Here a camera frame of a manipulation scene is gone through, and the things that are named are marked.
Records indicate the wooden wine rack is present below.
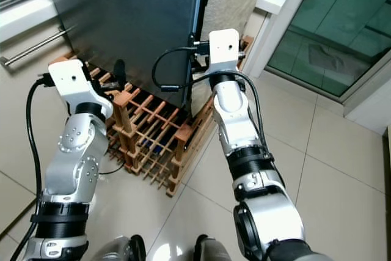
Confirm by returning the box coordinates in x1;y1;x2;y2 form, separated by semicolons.
55;35;254;197

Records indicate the cream kitchen cabinet run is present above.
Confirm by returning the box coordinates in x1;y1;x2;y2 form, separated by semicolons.
0;0;74;213

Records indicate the green tinted glass sliding door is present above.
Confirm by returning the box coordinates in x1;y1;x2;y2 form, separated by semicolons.
266;0;391;100

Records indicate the grey left robot foot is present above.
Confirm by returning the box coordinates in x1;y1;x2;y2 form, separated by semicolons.
92;235;147;261

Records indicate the grey robot foot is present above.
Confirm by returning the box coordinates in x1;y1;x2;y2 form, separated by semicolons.
192;233;239;261
92;235;147;261

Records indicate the grey right robot foot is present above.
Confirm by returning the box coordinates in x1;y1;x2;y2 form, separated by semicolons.
192;233;239;261

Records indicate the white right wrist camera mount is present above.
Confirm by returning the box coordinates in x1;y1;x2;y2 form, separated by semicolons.
208;29;242;78

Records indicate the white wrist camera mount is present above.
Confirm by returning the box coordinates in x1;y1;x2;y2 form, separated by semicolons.
208;29;242;78
48;59;114;118

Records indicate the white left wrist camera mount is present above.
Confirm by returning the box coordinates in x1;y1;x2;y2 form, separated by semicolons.
48;59;114;118

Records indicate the metal cabinet bar handle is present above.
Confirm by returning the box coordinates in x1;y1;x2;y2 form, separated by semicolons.
2;24;77;66

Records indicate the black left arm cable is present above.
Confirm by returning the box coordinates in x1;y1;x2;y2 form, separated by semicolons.
24;73;56;261

